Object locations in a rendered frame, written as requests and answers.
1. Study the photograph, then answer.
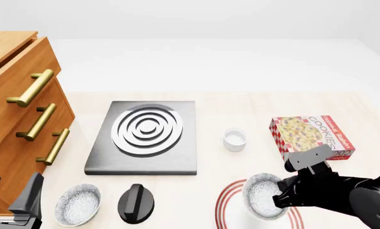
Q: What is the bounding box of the wooden drawer with open gap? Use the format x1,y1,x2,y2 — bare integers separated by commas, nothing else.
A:
0,36,63,120

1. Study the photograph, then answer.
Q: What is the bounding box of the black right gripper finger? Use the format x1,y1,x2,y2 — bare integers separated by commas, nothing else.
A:
272,187,302,209
276,176,301,193

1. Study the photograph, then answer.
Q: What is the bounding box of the wooden cabinet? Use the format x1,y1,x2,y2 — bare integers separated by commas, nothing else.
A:
0,31,76,217

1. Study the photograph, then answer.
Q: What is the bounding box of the black patterned bowl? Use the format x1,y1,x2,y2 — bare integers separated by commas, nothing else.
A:
242,172,290,221
53,183,102,228

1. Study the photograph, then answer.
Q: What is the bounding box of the small white ramekin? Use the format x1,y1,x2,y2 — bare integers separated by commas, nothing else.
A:
222,127,248,153

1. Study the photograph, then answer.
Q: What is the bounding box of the white plate with red rings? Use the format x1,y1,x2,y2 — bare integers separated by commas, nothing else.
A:
214,179,306,229

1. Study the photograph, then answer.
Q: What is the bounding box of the brass drawer handle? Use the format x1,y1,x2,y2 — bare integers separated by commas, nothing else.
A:
15,102,58,142
35,128,71,166
6,69,55,109

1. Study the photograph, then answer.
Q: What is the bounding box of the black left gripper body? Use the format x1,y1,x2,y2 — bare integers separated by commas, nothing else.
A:
0,211,43,229

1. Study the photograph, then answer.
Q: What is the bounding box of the flat stove plate with rings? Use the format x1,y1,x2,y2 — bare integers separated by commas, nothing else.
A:
83,100,199,176

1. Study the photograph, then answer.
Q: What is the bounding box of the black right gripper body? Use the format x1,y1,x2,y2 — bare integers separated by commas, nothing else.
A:
294,164,341,206

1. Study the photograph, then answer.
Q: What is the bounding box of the printed cookies box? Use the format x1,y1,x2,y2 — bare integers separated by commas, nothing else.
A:
269,114,357,162

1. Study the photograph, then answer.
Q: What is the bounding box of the round black stove knob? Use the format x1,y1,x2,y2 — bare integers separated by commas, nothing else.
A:
117,183,156,225

